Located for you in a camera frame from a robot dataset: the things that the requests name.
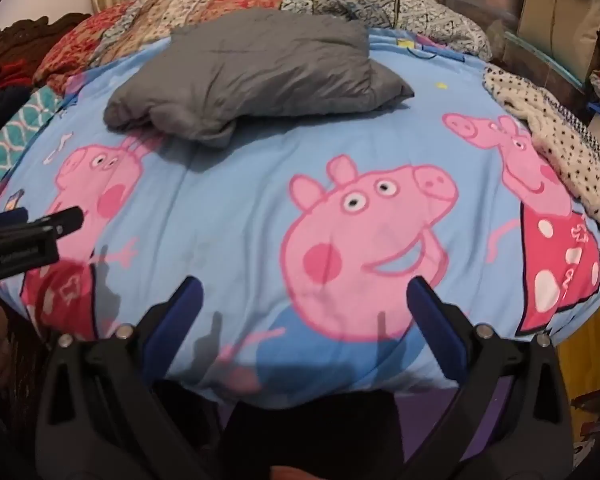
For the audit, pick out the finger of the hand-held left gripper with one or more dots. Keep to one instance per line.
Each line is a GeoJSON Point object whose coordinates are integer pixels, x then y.
{"type": "Point", "coordinates": [10, 217]}
{"type": "Point", "coordinates": [55, 222]}

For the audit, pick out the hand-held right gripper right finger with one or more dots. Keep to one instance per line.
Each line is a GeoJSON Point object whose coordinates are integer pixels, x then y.
{"type": "Point", "coordinates": [432, 322]}

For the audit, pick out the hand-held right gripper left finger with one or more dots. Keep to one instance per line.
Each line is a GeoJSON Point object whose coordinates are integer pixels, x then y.
{"type": "Point", "coordinates": [180, 320]}

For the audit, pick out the grey padded jacket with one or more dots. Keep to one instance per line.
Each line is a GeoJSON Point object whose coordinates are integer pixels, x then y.
{"type": "Point", "coordinates": [260, 75]}

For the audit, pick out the teal wave-patterned pillow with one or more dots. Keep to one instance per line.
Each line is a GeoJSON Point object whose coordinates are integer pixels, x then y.
{"type": "Point", "coordinates": [15, 135]}

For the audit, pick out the purple floor mat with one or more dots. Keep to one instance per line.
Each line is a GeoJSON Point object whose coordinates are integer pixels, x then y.
{"type": "Point", "coordinates": [485, 410]}

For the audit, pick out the dark navy cloth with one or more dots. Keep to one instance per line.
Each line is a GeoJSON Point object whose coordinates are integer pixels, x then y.
{"type": "Point", "coordinates": [0, 115]}

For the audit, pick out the blue cartoon printed blanket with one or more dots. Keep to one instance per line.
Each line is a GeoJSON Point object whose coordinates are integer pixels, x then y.
{"type": "Point", "coordinates": [240, 210]}

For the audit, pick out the red cloth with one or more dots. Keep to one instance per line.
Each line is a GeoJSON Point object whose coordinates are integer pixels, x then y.
{"type": "Point", "coordinates": [10, 74]}

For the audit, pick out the person's black pants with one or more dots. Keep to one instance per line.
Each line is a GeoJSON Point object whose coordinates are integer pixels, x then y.
{"type": "Point", "coordinates": [310, 435]}

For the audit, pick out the carved wooden headboard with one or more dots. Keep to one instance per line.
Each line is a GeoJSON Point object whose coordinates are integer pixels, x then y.
{"type": "Point", "coordinates": [15, 35]}

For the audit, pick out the white black-spotted cloth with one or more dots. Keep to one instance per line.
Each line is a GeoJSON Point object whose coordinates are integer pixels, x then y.
{"type": "Point", "coordinates": [565, 145]}

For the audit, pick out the patchwork floral quilt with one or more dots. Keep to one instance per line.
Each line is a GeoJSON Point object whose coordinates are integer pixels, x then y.
{"type": "Point", "coordinates": [205, 5]}

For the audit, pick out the clear plastic storage box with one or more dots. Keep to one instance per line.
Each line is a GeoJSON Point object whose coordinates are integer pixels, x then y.
{"type": "Point", "coordinates": [530, 55]}

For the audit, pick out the beige bag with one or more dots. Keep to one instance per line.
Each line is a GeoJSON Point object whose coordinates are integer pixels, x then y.
{"type": "Point", "coordinates": [555, 10]}

